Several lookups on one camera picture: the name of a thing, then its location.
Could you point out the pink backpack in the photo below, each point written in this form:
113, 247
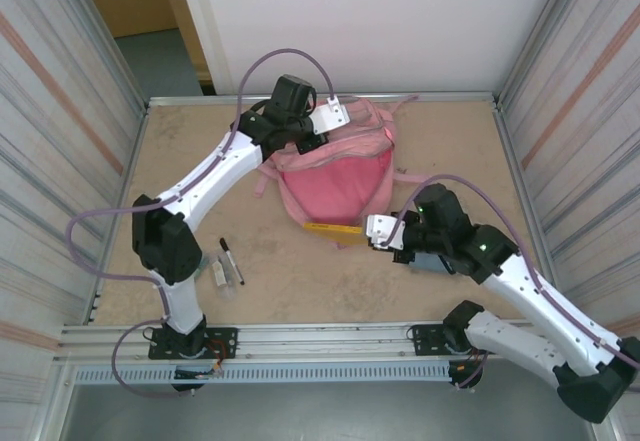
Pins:
330, 186

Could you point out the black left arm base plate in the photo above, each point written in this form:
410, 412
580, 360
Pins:
222, 343

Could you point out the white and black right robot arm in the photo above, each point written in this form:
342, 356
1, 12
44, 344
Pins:
525, 291

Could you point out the black marker pen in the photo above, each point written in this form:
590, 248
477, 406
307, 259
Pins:
232, 261

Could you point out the grey metal sheet panel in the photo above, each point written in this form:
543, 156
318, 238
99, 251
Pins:
325, 416

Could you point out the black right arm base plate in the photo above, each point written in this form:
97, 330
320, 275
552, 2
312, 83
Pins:
425, 338

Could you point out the aluminium table side rail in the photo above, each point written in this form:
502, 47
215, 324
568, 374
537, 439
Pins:
513, 161
140, 136

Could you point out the wide aluminium rail under arm bases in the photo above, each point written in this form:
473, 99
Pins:
325, 341

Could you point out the aluminium upright post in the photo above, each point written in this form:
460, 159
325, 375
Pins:
112, 41
537, 31

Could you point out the yellow book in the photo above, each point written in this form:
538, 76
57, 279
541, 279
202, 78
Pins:
335, 233

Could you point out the blue-grey pencil case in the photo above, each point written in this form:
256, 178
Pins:
430, 263

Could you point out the small clear glue stick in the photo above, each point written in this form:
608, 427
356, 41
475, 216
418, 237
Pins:
222, 281

